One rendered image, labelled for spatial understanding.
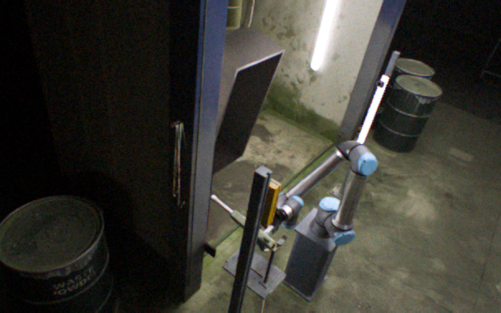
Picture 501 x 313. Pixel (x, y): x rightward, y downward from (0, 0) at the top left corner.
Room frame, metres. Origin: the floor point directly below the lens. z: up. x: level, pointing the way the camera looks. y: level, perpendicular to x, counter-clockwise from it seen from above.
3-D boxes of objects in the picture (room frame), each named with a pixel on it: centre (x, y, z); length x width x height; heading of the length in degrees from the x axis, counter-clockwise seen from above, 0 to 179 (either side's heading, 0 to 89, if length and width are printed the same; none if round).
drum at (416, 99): (4.41, -1.92, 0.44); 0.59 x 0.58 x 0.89; 163
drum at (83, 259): (1.32, 1.05, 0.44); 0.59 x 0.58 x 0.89; 129
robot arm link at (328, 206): (1.92, -0.62, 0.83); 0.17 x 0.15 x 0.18; 22
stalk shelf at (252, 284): (1.35, -0.14, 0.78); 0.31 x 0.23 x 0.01; 58
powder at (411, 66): (5.05, -2.03, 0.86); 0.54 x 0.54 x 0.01
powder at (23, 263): (1.32, 1.05, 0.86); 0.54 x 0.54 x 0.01
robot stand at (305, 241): (1.93, -0.62, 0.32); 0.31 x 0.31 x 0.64; 58
